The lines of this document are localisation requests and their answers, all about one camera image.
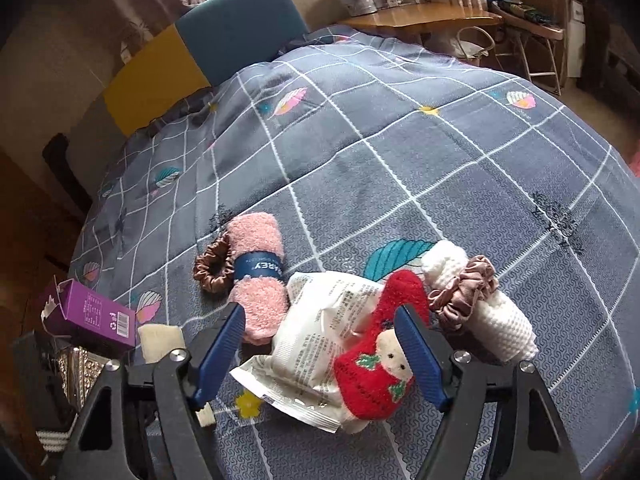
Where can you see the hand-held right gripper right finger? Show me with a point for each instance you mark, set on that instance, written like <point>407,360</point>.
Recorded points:
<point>420,355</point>

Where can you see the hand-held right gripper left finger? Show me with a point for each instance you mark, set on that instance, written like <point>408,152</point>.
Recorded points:
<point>220,355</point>

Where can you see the red fuzzy sock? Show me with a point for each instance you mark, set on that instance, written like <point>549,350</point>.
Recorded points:
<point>365,380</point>

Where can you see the cream sponge block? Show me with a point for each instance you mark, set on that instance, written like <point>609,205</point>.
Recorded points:
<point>157,342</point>

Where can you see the brown satin scrunchie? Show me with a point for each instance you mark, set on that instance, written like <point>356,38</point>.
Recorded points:
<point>202,270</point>

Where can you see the white waffle towel roll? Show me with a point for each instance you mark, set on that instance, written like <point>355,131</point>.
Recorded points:
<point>505,325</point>

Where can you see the white plastic packet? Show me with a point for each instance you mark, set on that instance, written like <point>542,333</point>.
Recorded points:
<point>310,335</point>

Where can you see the pink satin scrunchie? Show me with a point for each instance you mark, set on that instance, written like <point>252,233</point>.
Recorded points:
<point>475,280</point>

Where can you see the pink towel roll blue band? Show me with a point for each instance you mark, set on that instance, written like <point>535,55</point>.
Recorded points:
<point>255,240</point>

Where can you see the purple tissue box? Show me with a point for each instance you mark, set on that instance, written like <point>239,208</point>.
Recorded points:
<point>90,312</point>

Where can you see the gold ornate tissue box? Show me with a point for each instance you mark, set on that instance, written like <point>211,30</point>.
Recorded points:
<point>75,365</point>

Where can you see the grey checked quilt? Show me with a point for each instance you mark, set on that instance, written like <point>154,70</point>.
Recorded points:
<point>400,185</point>

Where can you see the grey yellow blue headboard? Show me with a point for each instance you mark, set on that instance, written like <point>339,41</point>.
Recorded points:
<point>235,25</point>

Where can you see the wooden desk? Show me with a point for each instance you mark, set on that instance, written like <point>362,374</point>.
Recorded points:
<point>425,17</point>

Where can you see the white side cabinet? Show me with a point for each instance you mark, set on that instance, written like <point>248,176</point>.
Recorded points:
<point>576,35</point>

